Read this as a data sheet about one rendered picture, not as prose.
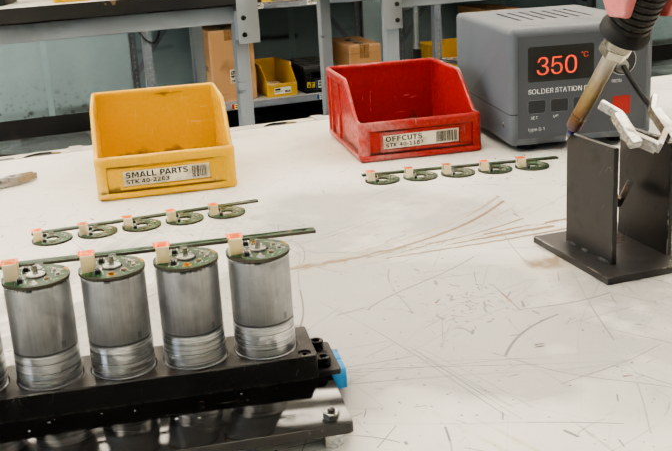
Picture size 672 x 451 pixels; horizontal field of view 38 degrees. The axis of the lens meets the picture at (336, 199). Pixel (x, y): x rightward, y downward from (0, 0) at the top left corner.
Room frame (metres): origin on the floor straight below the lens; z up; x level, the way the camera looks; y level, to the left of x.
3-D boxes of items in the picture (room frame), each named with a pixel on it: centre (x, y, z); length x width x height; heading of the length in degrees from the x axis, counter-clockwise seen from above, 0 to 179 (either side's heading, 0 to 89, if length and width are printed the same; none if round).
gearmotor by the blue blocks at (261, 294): (0.36, 0.03, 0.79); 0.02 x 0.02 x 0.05
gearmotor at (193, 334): (0.36, 0.06, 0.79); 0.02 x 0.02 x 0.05
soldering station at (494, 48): (0.82, -0.18, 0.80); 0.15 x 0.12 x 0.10; 8
